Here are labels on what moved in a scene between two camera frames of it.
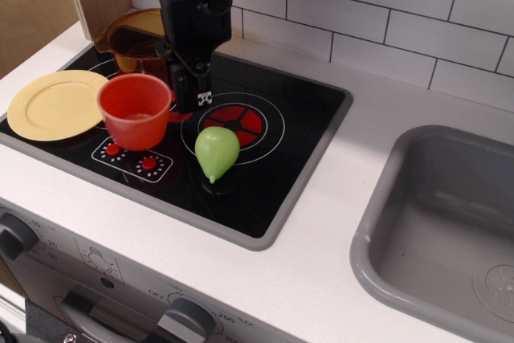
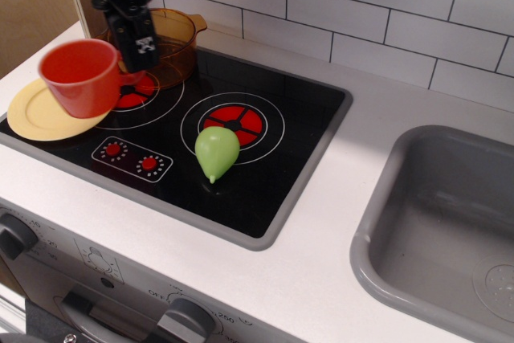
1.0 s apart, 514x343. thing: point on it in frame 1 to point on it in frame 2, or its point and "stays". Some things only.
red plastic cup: (137, 108) to (85, 76)
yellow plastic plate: (56, 105) stays
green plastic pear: (217, 149) stays
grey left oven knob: (17, 237) stays
